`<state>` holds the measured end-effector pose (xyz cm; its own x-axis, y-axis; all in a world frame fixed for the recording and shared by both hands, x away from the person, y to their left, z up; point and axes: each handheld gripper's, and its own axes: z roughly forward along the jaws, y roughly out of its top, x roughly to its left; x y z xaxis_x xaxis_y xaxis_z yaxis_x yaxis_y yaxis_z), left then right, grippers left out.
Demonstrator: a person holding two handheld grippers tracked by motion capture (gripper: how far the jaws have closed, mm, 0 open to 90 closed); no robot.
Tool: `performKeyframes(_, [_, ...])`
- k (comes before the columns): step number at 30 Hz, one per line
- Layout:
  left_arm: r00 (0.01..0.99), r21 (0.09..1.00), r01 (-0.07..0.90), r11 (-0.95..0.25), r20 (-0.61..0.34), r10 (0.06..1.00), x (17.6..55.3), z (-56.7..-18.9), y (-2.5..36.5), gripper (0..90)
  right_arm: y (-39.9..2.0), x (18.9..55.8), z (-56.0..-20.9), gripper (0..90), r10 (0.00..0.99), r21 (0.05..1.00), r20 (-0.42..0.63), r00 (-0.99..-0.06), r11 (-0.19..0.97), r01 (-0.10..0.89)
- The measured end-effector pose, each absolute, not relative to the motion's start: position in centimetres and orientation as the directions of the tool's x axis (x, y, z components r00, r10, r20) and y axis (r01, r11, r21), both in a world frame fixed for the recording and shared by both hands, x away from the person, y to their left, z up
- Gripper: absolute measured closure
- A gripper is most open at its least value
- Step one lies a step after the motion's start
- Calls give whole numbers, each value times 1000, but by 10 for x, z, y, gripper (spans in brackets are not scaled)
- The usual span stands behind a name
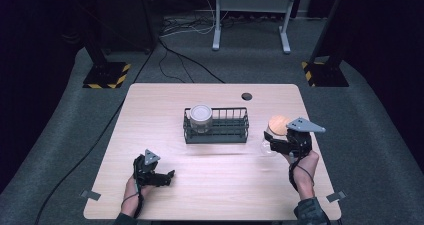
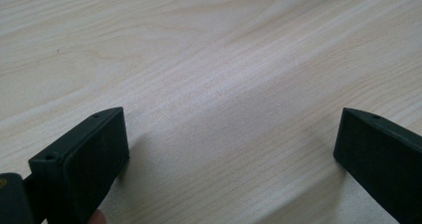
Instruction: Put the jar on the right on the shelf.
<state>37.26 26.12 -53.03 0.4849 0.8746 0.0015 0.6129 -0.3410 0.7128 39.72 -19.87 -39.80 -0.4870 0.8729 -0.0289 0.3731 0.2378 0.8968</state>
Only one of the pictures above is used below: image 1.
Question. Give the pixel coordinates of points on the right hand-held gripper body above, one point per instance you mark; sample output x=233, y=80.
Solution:
x=301, y=135

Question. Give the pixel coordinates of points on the black cabinet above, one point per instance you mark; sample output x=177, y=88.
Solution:
x=123, y=15

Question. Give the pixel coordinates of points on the grey metal stand frame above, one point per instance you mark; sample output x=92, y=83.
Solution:
x=253, y=5

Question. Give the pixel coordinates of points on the grey tape mark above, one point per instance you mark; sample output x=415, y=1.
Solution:
x=336, y=196
x=90, y=195

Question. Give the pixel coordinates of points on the glass jar with metal lid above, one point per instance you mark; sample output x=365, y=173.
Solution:
x=200, y=118

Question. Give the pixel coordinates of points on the black yellow striped stand base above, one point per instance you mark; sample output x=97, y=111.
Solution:
x=325, y=73
x=106, y=74

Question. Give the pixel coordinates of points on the black table grommet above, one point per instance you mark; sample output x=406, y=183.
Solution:
x=246, y=96

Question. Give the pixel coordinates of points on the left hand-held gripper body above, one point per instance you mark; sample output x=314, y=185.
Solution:
x=146, y=166

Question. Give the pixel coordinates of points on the glass jar with wooden lid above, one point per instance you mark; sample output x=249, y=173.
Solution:
x=278, y=126

